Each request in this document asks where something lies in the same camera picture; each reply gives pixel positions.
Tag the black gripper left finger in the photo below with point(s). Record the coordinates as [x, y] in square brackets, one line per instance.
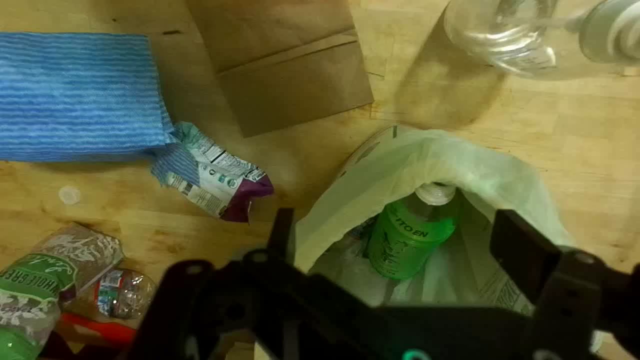
[280, 240]

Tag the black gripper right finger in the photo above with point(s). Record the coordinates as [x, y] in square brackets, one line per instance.
[527, 256]

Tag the blue striped cloth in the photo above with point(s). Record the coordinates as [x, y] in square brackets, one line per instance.
[69, 97]

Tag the white bin liner bag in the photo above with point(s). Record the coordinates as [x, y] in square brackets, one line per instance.
[332, 237]

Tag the green bottle in bin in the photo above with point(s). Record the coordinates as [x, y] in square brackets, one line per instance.
[411, 231]

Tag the crumpled purple snack wrapper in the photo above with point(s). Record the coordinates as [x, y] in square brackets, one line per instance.
[213, 178]

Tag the small clear snack packet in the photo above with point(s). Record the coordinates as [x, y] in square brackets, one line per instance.
[123, 294]

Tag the green granola bag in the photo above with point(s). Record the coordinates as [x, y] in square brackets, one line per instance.
[37, 287]

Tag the white bottle cap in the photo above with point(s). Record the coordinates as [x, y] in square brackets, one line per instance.
[69, 194]

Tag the clear plastic jar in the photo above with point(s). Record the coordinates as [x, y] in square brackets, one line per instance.
[549, 39]

